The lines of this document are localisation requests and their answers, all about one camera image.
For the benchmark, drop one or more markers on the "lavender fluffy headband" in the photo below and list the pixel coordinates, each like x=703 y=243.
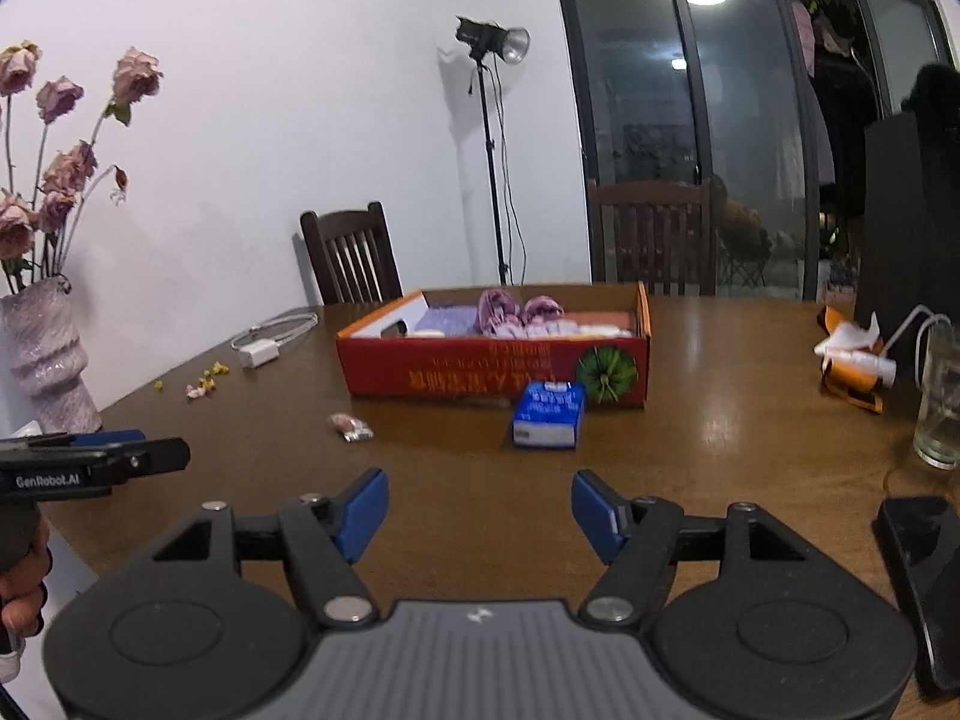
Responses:
x=558 y=328

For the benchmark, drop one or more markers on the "purple satin scrunchie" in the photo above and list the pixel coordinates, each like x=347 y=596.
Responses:
x=500 y=311

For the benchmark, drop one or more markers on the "glass cup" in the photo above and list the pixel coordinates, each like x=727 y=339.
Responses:
x=935 y=438

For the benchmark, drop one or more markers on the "lavender fabric pouch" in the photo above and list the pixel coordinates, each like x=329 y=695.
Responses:
x=449 y=320

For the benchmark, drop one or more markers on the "person left hand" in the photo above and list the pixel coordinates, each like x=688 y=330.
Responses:
x=24 y=595

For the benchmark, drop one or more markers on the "black smartphone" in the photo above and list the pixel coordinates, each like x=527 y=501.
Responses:
x=918 y=539

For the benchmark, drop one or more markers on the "snack packet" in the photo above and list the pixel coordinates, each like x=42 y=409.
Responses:
x=351 y=429

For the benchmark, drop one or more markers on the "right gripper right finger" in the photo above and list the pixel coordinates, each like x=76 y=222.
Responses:
x=635 y=539

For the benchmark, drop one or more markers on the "orange white tube wrapper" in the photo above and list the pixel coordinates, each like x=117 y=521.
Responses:
x=854 y=365

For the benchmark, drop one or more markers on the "dark wooden chair left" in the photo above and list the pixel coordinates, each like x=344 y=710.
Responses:
x=351 y=255

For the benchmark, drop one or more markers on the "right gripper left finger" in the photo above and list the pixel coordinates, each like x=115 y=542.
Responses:
x=323 y=538

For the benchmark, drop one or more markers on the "blue tissue pack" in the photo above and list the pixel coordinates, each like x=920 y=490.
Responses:
x=548 y=416

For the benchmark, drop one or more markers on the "studio light on stand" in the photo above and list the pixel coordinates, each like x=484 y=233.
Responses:
x=490 y=47

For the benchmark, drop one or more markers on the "black paper bag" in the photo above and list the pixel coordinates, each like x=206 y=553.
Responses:
x=910 y=254

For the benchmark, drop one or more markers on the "red cardboard box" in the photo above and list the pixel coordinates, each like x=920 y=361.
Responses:
x=381 y=356

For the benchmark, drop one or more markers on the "dark wooden chair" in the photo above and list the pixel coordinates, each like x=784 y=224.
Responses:
x=659 y=233
x=351 y=255

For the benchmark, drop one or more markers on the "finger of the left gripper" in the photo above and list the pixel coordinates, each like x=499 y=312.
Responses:
x=109 y=437

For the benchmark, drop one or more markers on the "white power adapter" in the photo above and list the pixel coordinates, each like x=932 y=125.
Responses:
x=257 y=353

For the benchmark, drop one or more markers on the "dried pink roses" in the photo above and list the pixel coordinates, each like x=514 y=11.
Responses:
x=40 y=215

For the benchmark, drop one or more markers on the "pink textured vase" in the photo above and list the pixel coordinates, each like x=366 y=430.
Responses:
x=47 y=359

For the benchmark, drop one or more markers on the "dark wooden chair centre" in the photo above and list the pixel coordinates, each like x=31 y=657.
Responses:
x=659 y=233

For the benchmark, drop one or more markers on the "sliding glass door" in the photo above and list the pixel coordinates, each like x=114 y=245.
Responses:
x=770 y=100

